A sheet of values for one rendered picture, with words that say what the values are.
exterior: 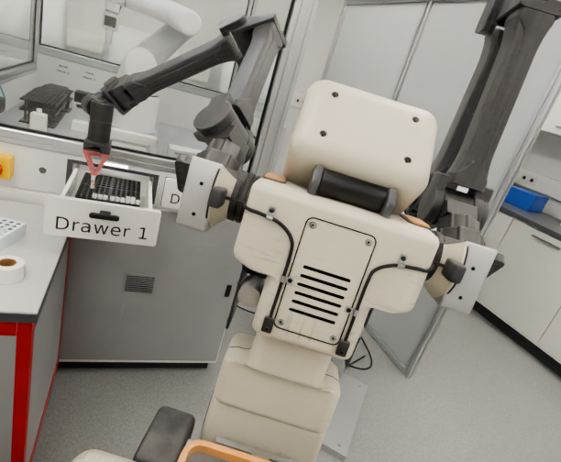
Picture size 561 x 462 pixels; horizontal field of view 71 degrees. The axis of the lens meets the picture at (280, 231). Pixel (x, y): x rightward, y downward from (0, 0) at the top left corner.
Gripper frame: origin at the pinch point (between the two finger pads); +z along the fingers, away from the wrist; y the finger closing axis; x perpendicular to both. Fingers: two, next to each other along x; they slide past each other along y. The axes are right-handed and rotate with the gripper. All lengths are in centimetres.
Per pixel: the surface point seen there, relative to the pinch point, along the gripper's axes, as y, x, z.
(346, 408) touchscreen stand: 2, -119, 94
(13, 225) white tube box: -3.0, 18.3, 18.3
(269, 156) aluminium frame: 23, -58, -12
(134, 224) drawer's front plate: -10.4, -12.3, 10.1
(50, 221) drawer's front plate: -10.3, 8.2, 12.5
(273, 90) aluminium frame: 21, -52, -35
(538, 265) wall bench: 68, -298, 31
